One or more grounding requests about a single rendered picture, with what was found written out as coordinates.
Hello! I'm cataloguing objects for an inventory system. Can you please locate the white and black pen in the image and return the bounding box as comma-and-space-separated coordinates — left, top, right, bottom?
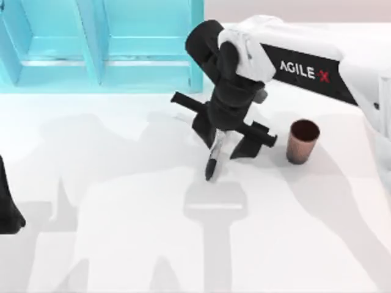
205, 128, 228, 181

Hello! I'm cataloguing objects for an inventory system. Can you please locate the pale grey rounded box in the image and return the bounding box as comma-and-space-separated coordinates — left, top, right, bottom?
255, 88, 269, 105

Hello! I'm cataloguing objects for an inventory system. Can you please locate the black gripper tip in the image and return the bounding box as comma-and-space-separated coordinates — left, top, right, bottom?
0, 154, 27, 236

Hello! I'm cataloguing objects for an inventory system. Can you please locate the light blue rack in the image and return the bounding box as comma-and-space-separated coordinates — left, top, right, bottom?
0, 0, 205, 94

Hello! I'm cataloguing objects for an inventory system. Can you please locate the brown cup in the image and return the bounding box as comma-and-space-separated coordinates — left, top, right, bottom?
286, 119, 321, 165

